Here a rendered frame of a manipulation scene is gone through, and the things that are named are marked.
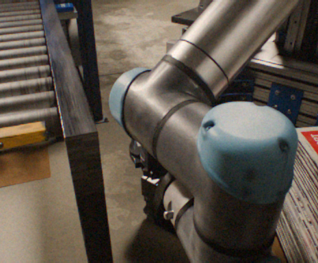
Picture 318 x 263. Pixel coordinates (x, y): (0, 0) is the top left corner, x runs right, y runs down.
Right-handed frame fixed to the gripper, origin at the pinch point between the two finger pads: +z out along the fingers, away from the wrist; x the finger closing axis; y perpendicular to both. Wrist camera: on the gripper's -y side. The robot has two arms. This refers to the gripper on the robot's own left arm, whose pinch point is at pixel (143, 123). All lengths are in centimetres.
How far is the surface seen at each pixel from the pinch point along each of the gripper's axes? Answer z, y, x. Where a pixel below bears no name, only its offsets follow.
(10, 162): 104, -76, 42
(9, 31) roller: 54, 3, 23
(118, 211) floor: 54, -77, -3
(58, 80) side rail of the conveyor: 15.0, 3.4, 12.6
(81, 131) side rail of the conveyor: -4.6, 3.4, 11.0
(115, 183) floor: 71, -77, -5
